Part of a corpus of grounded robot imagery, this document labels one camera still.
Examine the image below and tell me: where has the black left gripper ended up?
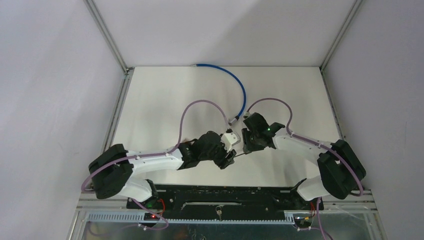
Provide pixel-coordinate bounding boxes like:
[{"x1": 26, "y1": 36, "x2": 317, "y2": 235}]
[{"x1": 199, "y1": 139, "x2": 236, "y2": 169}]

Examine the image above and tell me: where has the padlock key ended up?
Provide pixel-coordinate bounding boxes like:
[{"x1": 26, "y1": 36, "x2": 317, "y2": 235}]
[{"x1": 215, "y1": 205, "x2": 222, "y2": 221}]

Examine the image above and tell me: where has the black cable lock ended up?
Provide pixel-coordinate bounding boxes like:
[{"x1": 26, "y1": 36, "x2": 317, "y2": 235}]
[{"x1": 234, "y1": 152, "x2": 249, "y2": 158}]

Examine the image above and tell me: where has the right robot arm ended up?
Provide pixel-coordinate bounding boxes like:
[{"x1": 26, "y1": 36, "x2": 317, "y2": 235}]
[{"x1": 242, "y1": 112, "x2": 367, "y2": 209}]

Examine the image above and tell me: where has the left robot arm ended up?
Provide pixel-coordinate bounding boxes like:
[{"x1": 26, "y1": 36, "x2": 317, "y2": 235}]
[{"x1": 88, "y1": 129, "x2": 240, "y2": 208}]

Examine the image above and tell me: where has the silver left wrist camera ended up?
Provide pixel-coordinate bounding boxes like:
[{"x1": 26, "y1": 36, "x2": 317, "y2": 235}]
[{"x1": 220, "y1": 132, "x2": 241, "y2": 151}]

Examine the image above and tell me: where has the blue cable lock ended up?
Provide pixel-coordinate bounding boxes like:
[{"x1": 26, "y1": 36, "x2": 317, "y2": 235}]
[{"x1": 190, "y1": 63, "x2": 248, "y2": 126}]

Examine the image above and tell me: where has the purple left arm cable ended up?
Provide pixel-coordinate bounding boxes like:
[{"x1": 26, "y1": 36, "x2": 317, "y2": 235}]
[{"x1": 81, "y1": 99, "x2": 231, "y2": 231}]

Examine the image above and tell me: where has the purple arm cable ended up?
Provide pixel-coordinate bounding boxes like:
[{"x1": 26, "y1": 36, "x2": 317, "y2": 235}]
[
  {"x1": 244, "y1": 97, "x2": 365, "y2": 240},
  {"x1": 81, "y1": 99, "x2": 231, "y2": 231}
]

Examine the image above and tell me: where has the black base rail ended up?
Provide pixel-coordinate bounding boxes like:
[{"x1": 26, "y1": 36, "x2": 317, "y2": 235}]
[{"x1": 142, "y1": 184, "x2": 324, "y2": 222}]

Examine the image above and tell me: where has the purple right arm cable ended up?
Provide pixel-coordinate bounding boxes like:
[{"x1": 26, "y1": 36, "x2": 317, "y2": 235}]
[{"x1": 244, "y1": 97, "x2": 365, "y2": 240}]

